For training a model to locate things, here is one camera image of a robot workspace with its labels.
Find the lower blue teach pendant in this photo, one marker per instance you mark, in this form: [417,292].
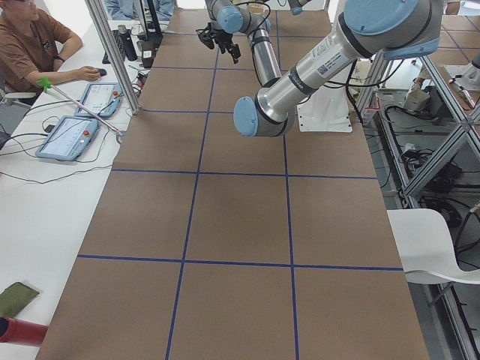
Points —
[68,139]

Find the red cylinder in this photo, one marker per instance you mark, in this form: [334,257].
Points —
[21,332]

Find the aluminium frame post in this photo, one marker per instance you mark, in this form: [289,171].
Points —
[99,18]

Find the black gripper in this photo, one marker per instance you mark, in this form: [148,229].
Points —
[223,39]

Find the upper blue teach pendant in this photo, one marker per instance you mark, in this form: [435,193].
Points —
[102,98]

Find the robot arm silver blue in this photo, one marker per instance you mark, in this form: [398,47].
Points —
[296,6]
[398,29]

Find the white plastic chair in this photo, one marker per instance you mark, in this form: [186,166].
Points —
[425,246]

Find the blue teach pendant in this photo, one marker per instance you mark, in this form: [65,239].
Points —
[102,98]
[68,139]

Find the black water bottle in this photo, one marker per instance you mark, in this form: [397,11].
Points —
[128,45]

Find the white lidded bin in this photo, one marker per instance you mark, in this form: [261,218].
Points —
[257,6]

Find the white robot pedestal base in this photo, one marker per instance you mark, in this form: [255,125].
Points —
[327,110]

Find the green cloth pouch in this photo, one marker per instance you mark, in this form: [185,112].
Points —
[15,298]

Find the person in brown shirt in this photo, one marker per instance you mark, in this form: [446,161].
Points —
[35,45]

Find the metal rod with green clip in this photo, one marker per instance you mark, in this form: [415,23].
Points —
[45,84]

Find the black monitor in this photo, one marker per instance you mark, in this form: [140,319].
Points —
[151,30]

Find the aluminium frame rack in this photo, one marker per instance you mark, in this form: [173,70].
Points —
[424,141]

